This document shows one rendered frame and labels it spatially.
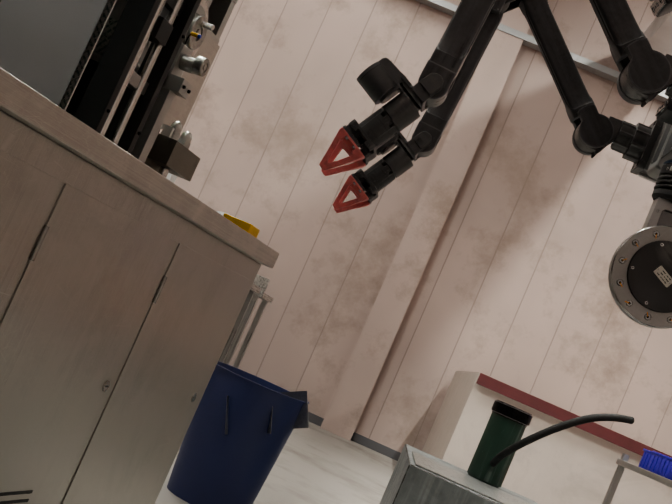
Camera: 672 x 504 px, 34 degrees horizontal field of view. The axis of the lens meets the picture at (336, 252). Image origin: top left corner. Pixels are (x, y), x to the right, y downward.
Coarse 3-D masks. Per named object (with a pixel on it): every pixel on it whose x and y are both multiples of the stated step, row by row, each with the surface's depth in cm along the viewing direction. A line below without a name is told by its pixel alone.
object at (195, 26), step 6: (198, 18) 234; (204, 18) 237; (192, 24) 234; (198, 24) 235; (192, 30) 234; (198, 30) 236; (204, 30) 239; (186, 36) 234; (192, 36) 235; (204, 36) 240; (192, 42) 236; (198, 42) 238; (192, 48) 237
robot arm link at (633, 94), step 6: (666, 54) 198; (624, 72) 200; (624, 78) 200; (624, 84) 201; (666, 84) 198; (624, 90) 202; (630, 90) 200; (636, 90) 198; (660, 90) 198; (630, 96) 202; (636, 96) 201; (642, 96) 199; (648, 96) 198; (654, 96) 202; (642, 102) 202
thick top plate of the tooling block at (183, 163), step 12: (156, 144) 246; (168, 144) 245; (180, 144) 247; (156, 156) 245; (168, 156) 244; (180, 156) 249; (192, 156) 255; (168, 168) 250; (180, 168) 252; (192, 168) 258
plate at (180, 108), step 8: (208, 40) 325; (200, 48) 322; (208, 48) 327; (216, 48) 332; (208, 56) 329; (184, 72) 319; (192, 80) 325; (200, 80) 330; (192, 88) 328; (200, 88) 333; (176, 96) 320; (192, 96) 330; (176, 104) 322; (184, 104) 327; (192, 104) 332; (168, 112) 319; (176, 112) 324; (184, 112) 329; (168, 120) 321; (176, 120) 326; (184, 120) 331; (160, 128) 333
